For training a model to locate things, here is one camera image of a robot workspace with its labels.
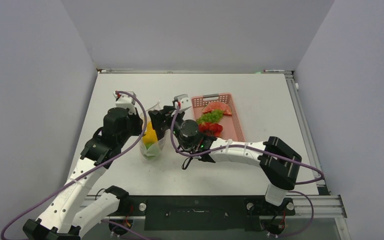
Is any clear zip top bag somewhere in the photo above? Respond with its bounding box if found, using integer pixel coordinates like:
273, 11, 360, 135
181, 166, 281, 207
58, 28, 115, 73
139, 100, 165, 160

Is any aluminium rail frame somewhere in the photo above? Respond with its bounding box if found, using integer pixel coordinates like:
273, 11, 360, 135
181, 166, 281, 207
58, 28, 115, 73
263, 68, 352, 240

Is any pink plastic basket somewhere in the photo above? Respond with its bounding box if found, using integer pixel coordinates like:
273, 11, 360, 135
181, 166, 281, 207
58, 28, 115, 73
191, 92, 245, 142

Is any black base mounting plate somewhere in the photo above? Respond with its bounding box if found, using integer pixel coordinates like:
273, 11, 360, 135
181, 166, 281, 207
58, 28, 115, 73
110, 195, 296, 232

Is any green grape bunch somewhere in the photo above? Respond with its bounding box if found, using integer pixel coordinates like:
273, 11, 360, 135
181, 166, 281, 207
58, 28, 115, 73
196, 109, 224, 124

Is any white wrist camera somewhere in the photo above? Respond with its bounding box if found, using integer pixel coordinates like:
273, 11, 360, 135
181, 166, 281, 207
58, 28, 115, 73
173, 94, 192, 113
113, 91, 137, 115

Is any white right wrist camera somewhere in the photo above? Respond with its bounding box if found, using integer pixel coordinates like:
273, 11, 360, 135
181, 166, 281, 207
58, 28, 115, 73
173, 94, 192, 113

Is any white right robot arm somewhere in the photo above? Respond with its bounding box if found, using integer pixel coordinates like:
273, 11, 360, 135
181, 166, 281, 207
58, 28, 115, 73
148, 106, 302, 214

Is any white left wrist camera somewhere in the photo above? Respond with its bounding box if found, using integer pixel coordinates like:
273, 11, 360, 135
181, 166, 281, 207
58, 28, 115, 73
113, 91, 137, 115

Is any red strawberry cluster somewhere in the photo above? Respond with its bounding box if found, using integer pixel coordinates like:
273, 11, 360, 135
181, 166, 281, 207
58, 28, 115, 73
198, 122, 224, 138

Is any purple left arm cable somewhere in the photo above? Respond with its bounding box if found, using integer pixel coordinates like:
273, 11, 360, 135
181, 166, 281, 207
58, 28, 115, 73
0, 90, 149, 240

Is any green lime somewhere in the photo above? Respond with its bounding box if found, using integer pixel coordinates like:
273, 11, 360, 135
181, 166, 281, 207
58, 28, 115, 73
143, 142, 160, 160

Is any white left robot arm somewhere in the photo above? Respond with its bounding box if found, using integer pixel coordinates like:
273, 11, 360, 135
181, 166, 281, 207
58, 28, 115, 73
22, 106, 143, 240

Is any yellow bell pepper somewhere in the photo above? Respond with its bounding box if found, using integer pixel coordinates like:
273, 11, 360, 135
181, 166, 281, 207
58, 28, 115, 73
141, 121, 158, 145

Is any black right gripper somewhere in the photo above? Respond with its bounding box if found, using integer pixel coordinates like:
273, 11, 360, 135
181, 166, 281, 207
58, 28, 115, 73
150, 105, 191, 150

